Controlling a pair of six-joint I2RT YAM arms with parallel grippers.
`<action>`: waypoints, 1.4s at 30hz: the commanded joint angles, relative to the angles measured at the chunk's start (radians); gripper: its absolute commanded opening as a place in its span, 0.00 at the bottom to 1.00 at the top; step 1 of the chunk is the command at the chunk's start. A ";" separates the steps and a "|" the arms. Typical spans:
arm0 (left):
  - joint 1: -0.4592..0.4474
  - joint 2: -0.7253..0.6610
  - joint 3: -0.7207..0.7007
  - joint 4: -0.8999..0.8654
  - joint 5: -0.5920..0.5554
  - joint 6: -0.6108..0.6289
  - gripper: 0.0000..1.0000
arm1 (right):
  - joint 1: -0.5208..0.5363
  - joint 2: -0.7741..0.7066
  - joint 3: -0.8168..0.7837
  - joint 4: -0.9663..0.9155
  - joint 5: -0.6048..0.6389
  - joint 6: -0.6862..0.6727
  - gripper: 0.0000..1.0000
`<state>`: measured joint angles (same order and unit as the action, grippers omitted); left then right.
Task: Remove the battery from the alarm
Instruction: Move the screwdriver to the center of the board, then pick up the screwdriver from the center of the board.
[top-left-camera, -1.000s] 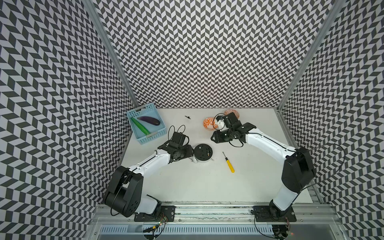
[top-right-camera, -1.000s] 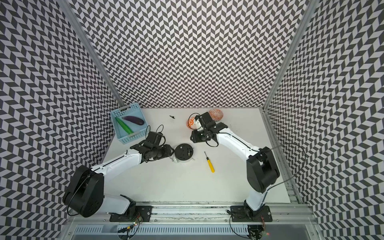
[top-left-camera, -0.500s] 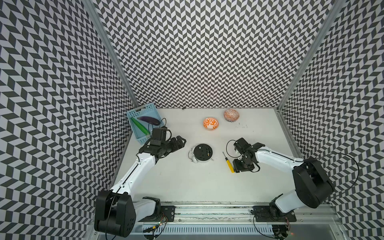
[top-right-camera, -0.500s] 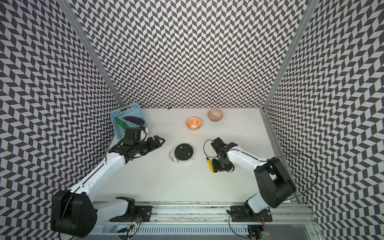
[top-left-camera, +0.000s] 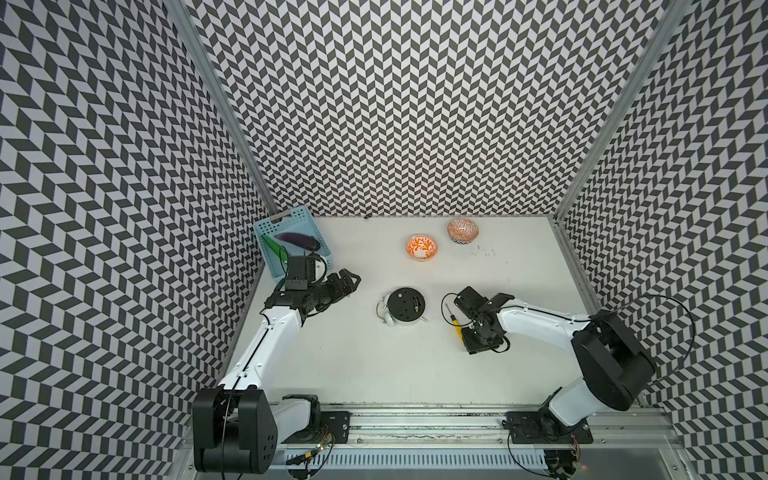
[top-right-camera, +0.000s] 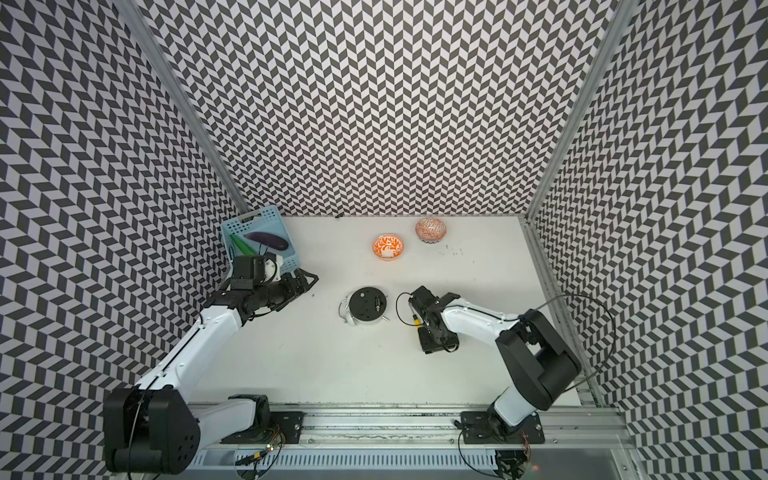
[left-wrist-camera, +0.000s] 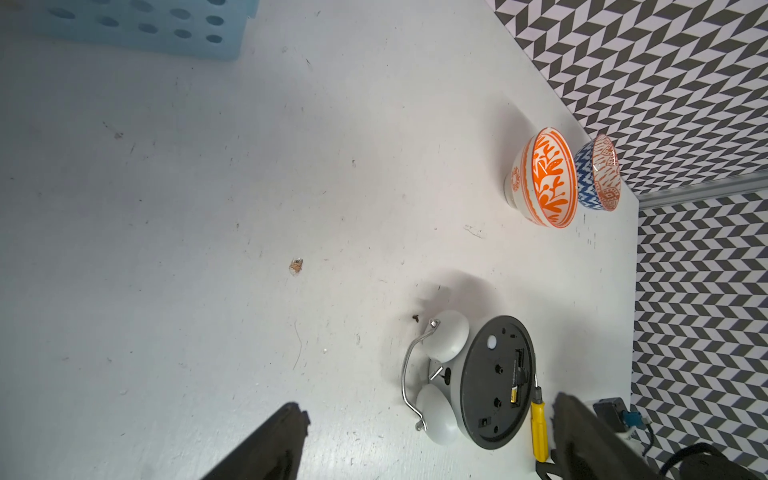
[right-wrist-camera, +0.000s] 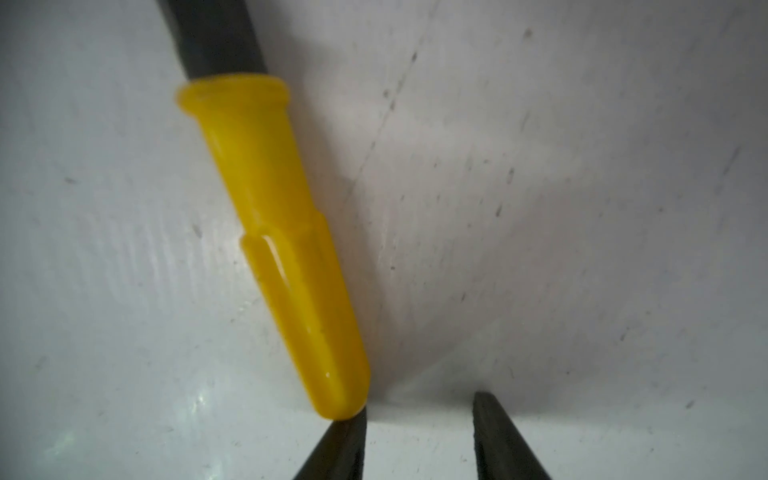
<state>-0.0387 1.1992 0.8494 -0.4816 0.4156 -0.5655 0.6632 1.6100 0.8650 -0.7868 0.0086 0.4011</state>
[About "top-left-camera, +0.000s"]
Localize overturned orange patterned bowl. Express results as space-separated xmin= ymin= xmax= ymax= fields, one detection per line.
xmin=446 ymin=217 xmax=480 ymax=244

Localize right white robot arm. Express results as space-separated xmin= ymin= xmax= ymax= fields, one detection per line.
xmin=453 ymin=287 xmax=658 ymax=442

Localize white twin-bell alarm clock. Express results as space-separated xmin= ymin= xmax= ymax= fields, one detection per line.
xmin=375 ymin=287 xmax=426 ymax=327

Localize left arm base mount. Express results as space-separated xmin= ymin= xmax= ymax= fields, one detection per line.
xmin=284 ymin=410 xmax=352 ymax=445

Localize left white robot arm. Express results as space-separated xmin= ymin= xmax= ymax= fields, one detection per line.
xmin=192 ymin=254 xmax=361 ymax=479

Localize yellow handled screwdriver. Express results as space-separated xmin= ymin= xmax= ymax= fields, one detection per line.
xmin=445 ymin=305 xmax=463 ymax=340

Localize orange white patterned bowl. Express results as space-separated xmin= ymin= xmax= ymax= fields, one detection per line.
xmin=405 ymin=234 xmax=438 ymax=262

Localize green cucumber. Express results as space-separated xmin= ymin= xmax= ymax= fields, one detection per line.
xmin=261 ymin=235 xmax=289 ymax=265

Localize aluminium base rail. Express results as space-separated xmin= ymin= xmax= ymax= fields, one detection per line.
xmin=173 ymin=403 xmax=697 ymax=480

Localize light blue perforated basket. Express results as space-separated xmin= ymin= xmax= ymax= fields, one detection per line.
xmin=253 ymin=206 xmax=333 ymax=282

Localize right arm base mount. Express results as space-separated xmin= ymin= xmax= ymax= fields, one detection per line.
xmin=502 ymin=411 xmax=594 ymax=445

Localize dark purple eggplant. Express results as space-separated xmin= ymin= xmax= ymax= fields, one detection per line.
xmin=275 ymin=232 xmax=322 ymax=252

